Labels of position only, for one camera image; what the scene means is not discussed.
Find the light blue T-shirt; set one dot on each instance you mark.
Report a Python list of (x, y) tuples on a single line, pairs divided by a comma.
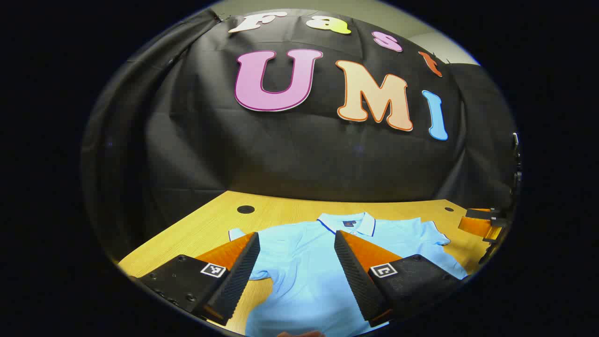
[(304, 271)]

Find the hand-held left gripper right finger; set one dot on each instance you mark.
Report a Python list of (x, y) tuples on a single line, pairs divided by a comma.
[(353, 276)]

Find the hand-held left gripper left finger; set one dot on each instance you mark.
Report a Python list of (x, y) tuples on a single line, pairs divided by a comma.
[(241, 271)]

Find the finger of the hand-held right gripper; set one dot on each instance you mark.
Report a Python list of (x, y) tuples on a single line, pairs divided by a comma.
[(484, 215), (477, 228)]

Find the black backdrop cloth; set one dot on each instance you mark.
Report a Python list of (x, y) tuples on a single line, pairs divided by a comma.
[(290, 154)]

